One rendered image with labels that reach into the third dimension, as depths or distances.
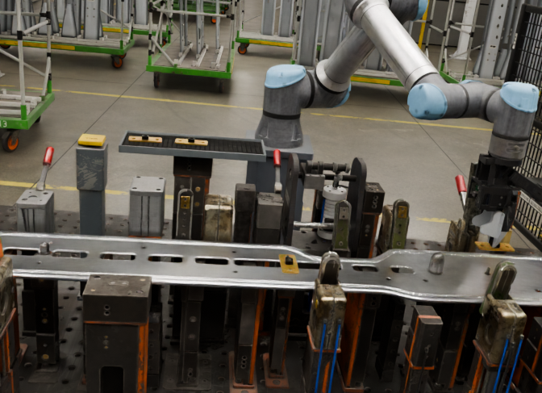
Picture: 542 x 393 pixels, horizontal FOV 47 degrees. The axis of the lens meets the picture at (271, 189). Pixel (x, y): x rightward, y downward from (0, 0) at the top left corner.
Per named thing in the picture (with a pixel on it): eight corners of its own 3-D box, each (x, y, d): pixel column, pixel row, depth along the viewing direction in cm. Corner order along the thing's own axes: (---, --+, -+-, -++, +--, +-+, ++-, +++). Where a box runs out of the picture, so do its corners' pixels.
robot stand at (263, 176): (236, 240, 218) (246, 129, 203) (295, 244, 219) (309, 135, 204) (234, 268, 198) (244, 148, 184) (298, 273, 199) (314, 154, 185)
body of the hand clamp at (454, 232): (432, 348, 167) (459, 229, 155) (424, 333, 174) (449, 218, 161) (453, 349, 168) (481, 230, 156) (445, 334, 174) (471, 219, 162)
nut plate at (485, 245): (480, 249, 140) (481, 244, 140) (473, 242, 144) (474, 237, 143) (515, 252, 141) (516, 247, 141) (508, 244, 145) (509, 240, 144)
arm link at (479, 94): (441, 77, 139) (477, 89, 130) (477, 77, 144) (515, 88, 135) (435, 112, 141) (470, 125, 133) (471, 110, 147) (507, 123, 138)
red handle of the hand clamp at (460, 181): (464, 223, 154) (452, 173, 163) (460, 228, 156) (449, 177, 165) (481, 224, 155) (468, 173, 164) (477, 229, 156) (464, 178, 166)
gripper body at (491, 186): (465, 199, 142) (476, 148, 137) (502, 201, 143) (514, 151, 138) (478, 213, 135) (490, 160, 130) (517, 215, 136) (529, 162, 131)
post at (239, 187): (224, 328, 167) (235, 188, 153) (224, 317, 172) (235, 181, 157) (243, 328, 167) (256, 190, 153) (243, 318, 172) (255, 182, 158)
